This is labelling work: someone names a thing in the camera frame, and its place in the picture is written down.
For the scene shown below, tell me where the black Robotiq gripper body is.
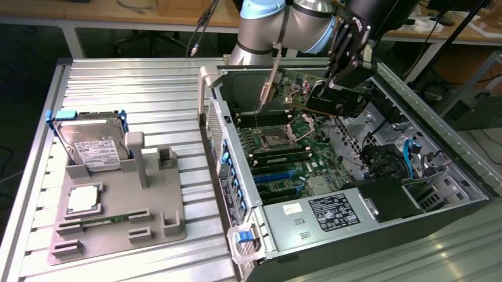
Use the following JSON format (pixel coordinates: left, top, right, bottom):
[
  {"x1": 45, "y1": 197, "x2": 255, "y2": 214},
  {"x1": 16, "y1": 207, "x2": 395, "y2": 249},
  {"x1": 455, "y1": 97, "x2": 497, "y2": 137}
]
[{"x1": 324, "y1": 13, "x2": 378, "y2": 89}]

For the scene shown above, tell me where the green GPU card black cooler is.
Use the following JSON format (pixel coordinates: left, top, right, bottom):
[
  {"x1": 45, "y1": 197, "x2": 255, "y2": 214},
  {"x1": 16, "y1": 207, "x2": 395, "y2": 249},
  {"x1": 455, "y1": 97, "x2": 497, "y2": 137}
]
[{"x1": 258, "y1": 42, "x2": 371, "y2": 119}]

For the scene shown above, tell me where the black tripod pole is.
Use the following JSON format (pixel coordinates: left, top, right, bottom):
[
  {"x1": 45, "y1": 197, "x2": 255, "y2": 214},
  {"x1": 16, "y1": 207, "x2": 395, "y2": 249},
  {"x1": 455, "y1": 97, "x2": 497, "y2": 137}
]
[{"x1": 403, "y1": 0, "x2": 494, "y2": 82}]

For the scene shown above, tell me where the silver socket cover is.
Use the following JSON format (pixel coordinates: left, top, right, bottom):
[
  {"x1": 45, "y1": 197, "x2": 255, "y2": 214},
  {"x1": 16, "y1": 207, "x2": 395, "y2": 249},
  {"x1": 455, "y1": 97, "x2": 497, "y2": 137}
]
[{"x1": 284, "y1": 113, "x2": 316, "y2": 140}]

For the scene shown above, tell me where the black monitor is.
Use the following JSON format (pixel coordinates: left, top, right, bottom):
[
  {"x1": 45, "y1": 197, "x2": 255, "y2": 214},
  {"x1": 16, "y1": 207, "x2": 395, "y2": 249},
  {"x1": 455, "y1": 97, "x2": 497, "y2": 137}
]
[{"x1": 427, "y1": 0, "x2": 491, "y2": 12}]

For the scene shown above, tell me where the silver disk bay cage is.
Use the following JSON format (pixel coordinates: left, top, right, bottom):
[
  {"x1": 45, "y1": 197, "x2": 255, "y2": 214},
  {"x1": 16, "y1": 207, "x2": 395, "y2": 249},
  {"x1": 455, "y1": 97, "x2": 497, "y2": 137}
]
[{"x1": 328, "y1": 75, "x2": 396, "y2": 147}]

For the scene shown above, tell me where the black RAM slot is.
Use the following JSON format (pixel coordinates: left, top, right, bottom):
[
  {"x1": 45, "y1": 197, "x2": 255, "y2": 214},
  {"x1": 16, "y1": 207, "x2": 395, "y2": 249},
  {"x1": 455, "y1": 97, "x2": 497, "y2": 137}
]
[
  {"x1": 236, "y1": 120, "x2": 294, "y2": 128},
  {"x1": 248, "y1": 148, "x2": 311, "y2": 156},
  {"x1": 250, "y1": 145, "x2": 311, "y2": 153},
  {"x1": 236, "y1": 116, "x2": 294, "y2": 125},
  {"x1": 235, "y1": 113, "x2": 292, "y2": 121},
  {"x1": 234, "y1": 110, "x2": 290, "y2": 118}
]

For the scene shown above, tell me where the CPU socket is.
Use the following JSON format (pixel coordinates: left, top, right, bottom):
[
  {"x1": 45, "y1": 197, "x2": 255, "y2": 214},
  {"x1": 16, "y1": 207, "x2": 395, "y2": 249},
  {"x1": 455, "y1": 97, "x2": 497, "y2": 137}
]
[{"x1": 256, "y1": 127, "x2": 294, "y2": 152}]

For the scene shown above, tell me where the green Dell motherboard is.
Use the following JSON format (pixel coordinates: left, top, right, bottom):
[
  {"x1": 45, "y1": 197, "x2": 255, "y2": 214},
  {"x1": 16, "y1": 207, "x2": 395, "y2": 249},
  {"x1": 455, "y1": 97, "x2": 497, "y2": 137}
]
[{"x1": 235, "y1": 113, "x2": 348, "y2": 206}]

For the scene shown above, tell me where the dark grey floor cabinet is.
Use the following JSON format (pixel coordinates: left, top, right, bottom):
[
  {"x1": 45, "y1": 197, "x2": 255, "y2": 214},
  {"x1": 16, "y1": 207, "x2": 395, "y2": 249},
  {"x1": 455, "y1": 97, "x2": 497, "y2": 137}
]
[{"x1": 440, "y1": 88, "x2": 502, "y2": 132}]

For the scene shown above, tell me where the RAM stick with label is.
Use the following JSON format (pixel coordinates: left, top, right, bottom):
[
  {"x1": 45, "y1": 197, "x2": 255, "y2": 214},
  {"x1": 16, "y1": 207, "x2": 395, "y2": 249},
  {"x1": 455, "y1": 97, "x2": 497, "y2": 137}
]
[{"x1": 250, "y1": 152, "x2": 311, "y2": 166}]

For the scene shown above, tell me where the long black expansion slot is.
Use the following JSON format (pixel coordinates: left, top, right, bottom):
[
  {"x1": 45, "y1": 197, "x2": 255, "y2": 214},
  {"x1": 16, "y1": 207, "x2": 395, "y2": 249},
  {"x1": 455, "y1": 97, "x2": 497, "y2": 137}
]
[
  {"x1": 258, "y1": 186, "x2": 298, "y2": 197},
  {"x1": 250, "y1": 164, "x2": 290, "y2": 174},
  {"x1": 262, "y1": 192, "x2": 302, "y2": 203}
]

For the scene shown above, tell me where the silver chipset heatsink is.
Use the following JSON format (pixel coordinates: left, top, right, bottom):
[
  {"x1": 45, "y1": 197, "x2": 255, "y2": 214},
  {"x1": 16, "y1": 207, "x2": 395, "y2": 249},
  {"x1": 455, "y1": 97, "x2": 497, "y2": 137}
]
[{"x1": 306, "y1": 177, "x2": 331, "y2": 195}]

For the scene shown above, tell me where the blue expansion slot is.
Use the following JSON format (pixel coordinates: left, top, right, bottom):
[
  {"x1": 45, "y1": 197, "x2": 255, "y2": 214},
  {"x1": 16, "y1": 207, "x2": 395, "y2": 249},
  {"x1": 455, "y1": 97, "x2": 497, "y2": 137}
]
[{"x1": 254, "y1": 172, "x2": 295, "y2": 183}]

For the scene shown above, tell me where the black chair base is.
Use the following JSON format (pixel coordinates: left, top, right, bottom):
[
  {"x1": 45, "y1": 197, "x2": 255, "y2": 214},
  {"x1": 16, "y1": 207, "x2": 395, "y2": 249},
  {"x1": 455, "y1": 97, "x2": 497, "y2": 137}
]
[{"x1": 112, "y1": 29, "x2": 183, "y2": 56}]

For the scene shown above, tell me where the black plastic shroud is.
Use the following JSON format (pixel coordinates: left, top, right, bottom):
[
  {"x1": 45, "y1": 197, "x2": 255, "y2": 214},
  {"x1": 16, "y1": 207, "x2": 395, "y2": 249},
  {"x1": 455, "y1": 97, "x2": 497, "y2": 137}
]
[{"x1": 339, "y1": 179, "x2": 424, "y2": 224}]

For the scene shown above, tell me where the grey power supply unit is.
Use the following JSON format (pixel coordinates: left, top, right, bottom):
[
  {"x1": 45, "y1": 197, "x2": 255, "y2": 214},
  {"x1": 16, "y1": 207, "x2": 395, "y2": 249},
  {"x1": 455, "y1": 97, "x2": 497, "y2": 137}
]
[{"x1": 262, "y1": 187, "x2": 379, "y2": 253}]

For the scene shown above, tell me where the open black PC case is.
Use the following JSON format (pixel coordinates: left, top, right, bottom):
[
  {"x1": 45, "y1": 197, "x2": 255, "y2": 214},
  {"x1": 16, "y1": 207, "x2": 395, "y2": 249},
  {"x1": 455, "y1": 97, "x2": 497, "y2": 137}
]
[{"x1": 197, "y1": 57, "x2": 498, "y2": 282}]

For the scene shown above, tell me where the hard disk blue caddy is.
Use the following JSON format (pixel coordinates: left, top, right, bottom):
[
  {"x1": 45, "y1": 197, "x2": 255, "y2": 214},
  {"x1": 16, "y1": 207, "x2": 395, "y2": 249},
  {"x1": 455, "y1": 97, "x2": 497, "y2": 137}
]
[{"x1": 44, "y1": 109, "x2": 132, "y2": 173}]

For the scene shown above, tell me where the grey printed parts rack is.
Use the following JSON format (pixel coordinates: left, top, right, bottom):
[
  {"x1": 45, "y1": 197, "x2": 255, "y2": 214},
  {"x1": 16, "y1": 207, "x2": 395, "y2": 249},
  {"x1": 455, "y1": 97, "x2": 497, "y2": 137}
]
[{"x1": 47, "y1": 131, "x2": 188, "y2": 267}]

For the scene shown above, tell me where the silver CPU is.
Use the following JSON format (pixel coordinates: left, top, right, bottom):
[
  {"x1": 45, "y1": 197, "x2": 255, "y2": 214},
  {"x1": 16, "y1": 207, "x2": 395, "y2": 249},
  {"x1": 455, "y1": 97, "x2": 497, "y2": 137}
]
[{"x1": 65, "y1": 185, "x2": 101, "y2": 213}]

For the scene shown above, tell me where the bare green RAM stick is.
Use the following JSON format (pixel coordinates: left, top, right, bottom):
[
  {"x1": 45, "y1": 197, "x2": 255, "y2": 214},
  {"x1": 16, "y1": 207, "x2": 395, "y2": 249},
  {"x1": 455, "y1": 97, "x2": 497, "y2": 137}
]
[{"x1": 80, "y1": 216, "x2": 131, "y2": 229}]

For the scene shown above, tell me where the hanging cable with plug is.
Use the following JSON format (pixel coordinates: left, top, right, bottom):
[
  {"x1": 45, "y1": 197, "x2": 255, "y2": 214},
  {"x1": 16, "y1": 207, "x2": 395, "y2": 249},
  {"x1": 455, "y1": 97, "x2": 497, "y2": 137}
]
[{"x1": 187, "y1": 0, "x2": 220, "y2": 57}]

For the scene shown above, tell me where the blue wire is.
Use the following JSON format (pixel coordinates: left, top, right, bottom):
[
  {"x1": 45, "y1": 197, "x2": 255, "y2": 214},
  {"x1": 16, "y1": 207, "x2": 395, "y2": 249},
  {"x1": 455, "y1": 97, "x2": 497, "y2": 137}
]
[{"x1": 400, "y1": 136, "x2": 423, "y2": 180}]

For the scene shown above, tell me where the grey wire bundle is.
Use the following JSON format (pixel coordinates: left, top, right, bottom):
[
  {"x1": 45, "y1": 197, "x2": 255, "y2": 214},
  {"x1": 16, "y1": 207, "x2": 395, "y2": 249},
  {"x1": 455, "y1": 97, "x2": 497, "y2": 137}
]
[{"x1": 420, "y1": 149, "x2": 451, "y2": 179}]

